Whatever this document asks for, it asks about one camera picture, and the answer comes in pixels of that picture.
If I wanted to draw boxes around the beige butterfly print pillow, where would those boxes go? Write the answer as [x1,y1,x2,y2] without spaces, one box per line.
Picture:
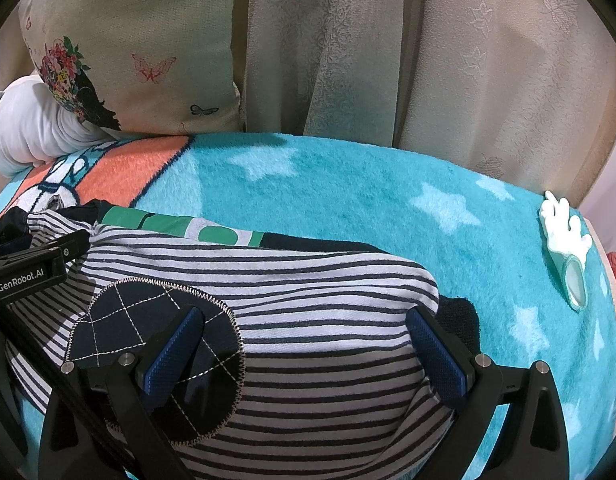
[18,0,244,142]

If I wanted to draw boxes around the beige patterned curtain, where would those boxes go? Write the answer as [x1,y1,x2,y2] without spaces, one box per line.
[230,0,616,206]

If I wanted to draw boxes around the turquoise star printed blanket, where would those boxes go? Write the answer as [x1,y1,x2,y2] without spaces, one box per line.
[0,132,616,480]

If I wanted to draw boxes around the striped pants with dark patch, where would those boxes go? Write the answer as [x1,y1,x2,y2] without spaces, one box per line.
[0,199,481,480]

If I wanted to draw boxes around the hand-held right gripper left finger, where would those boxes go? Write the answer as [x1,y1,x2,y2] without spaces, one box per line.
[38,303,207,480]

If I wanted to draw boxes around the white glove with green cuff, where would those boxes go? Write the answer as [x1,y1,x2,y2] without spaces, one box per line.
[539,191,593,312]

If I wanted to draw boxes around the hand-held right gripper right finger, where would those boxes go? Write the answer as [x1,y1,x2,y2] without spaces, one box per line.
[405,305,571,480]

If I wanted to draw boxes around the white plush cushion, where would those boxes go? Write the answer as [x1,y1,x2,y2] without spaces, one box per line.
[0,75,120,178]

